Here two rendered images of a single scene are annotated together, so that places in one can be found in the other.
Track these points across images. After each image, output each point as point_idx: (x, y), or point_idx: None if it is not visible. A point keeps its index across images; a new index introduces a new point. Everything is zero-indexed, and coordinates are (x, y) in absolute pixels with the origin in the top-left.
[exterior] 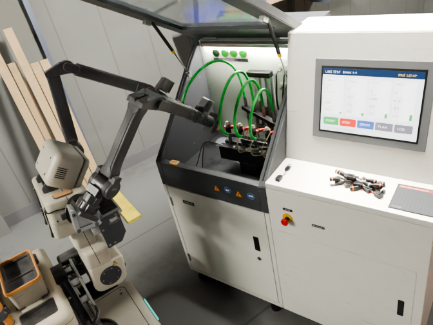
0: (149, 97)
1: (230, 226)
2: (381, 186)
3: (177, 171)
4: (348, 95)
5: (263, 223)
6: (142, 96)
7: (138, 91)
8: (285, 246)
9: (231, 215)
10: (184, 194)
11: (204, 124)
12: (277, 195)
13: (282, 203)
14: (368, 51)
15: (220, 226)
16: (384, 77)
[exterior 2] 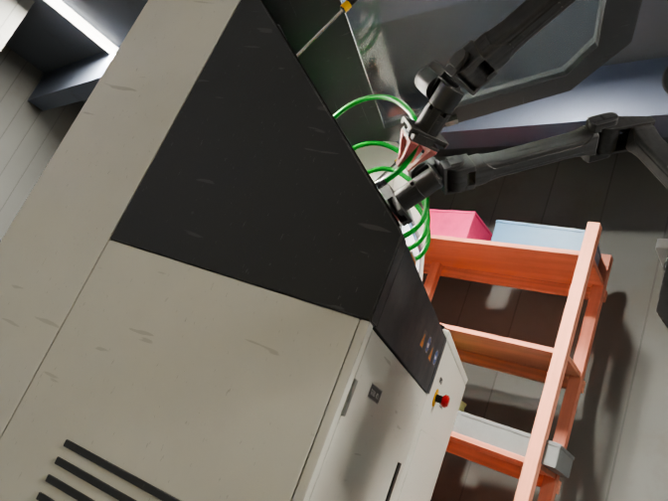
0: (622, 135)
1: (389, 450)
2: None
3: (411, 284)
4: (407, 245)
5: (417, 419)
6: (628, 128)
7: (626, 116)
8: (412, 464)
9: (404, 413)
10: (384, 362)
11: (420, 201)
12: (446, 353)
13: (442, 369)
14: (413, 211)
15: (378, 458)
16: (415, 241)
